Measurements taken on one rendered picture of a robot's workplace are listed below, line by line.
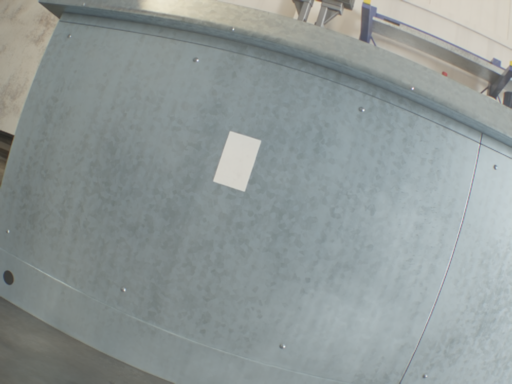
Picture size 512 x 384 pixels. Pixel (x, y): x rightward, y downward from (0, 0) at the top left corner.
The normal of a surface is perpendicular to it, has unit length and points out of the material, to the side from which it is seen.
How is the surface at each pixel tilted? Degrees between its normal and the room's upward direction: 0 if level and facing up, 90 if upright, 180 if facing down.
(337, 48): 67
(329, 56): 90
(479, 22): 90
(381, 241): 90
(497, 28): 90
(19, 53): 78
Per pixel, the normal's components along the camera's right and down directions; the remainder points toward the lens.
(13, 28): -0.01, -0.25
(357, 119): -0.08, -0.05
